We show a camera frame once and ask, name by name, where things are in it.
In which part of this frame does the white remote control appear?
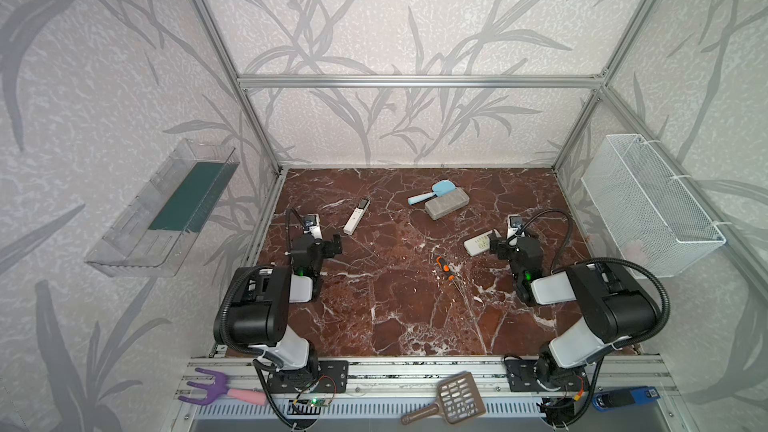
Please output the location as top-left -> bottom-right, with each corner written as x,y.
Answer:
463,229 -> 500,257

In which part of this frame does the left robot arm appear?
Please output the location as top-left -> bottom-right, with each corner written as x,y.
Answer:
213,234 -> 349,394

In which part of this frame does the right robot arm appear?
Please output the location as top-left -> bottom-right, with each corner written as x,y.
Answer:
489,232 -> 671,392

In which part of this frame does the slim white remote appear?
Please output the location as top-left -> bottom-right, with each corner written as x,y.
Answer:
343,198 -> 370,235

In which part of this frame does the grey stone block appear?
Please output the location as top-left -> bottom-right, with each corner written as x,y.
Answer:
425,188 -> 470,221

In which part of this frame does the brown slotted scoop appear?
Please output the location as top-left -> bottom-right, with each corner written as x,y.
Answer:
400,372 -> 487,425

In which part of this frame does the purple pink garden fork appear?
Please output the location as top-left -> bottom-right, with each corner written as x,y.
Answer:
178,367 -> 267,406

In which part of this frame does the blue black device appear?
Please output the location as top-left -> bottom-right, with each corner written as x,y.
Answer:
592,386 -> 660,412

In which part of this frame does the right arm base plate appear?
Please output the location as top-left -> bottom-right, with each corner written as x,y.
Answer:
502,355 -> 589,396

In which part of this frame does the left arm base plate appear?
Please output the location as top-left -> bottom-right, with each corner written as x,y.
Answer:
267,360 -> 350,394

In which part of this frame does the white wire basket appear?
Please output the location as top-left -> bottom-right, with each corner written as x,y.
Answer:
582,134 -> 726,278

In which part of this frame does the clear plastic wall shelf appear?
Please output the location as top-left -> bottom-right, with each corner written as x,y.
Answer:
85,139 -> 240,278

